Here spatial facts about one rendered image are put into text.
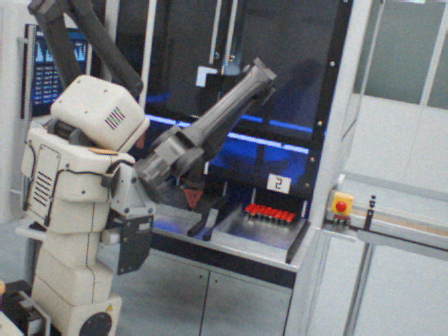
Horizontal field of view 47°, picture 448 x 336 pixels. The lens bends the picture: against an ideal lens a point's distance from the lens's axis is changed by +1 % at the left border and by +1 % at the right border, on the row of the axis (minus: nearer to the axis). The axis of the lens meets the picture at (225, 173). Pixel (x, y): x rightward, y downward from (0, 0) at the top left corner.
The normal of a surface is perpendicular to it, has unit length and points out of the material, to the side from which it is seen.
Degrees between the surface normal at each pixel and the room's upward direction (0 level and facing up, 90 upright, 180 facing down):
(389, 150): 90
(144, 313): 90
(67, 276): 82
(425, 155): 90
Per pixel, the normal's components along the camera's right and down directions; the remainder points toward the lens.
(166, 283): -0.31, 0.21
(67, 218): 0.71, 0.29
